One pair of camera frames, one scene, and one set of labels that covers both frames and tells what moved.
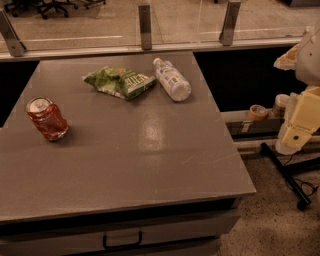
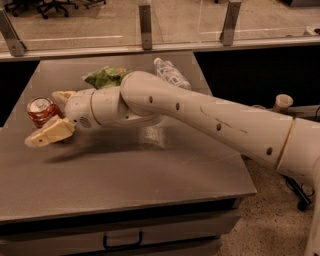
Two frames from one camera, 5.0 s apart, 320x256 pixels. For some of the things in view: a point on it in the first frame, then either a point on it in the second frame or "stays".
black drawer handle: x=122 y=245 stays
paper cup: x=279 y=105 stays
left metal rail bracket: x=13 y=43 stays
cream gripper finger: x=301 y=120 to x=59 y=129
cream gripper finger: x=287 y=61 to x=63 y=95
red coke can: x=48 y=118 stays
